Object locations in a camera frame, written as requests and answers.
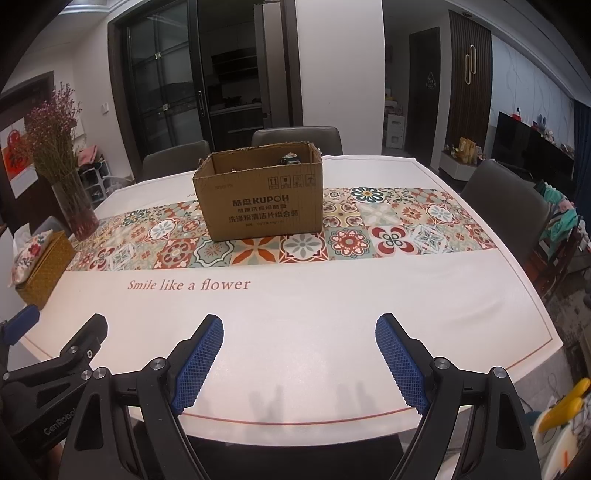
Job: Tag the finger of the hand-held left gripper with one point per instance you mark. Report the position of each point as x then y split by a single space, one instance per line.
87 337
21 321

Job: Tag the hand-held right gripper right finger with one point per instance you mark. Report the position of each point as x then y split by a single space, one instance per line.
401 364

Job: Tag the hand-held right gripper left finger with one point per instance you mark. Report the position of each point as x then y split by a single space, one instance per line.
198 364

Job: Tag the brown cardboard box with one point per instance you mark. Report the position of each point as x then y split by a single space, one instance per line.
258 207

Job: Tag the black white dotted pouch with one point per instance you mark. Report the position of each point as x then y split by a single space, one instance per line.
288 160

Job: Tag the woven yellow tissue box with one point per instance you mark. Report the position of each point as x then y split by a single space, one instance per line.
46 277

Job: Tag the floral fabric tissue pouch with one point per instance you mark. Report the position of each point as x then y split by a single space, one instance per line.
30 254

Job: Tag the white tile-pattern tablecloth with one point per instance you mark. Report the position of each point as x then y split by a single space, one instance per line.
300 314

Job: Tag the white shoe rack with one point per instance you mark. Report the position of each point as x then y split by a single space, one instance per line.
94 184

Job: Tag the yellow white toy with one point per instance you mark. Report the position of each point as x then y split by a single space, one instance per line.
554 420

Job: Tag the pink cloth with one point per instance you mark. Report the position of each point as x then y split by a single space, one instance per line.
87 157

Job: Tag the dark wooden rack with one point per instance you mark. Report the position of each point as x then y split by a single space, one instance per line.
558 263

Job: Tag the dried pink flowers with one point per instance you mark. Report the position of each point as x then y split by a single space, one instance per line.
51 134

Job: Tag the grey chair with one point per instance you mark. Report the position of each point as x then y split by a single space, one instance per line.
295 136
175 159
503 203

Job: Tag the grey television cabinet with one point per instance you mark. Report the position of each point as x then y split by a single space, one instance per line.
457 168

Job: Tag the teal clothing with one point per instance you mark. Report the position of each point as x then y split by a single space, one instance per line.
561 221

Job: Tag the glass vase with dried flowers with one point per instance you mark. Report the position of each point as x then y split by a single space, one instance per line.
18 99

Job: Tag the yellow paper bag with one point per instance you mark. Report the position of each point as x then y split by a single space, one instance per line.
466 150

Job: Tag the white storage box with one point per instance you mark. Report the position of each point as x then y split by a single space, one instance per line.
395 131

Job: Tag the dark wooden door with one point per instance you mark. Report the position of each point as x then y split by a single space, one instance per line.
422 115

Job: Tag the black television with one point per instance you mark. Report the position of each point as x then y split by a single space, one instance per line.
531 147

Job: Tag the dark glass sliding door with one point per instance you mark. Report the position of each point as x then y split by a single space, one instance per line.
157 92

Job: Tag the slatted wooden panel door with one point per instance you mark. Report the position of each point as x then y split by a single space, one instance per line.
480 92

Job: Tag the blue curtain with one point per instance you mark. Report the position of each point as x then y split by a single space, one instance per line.
582 124

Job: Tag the red and white wall poster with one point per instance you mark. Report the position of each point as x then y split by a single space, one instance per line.
14 157

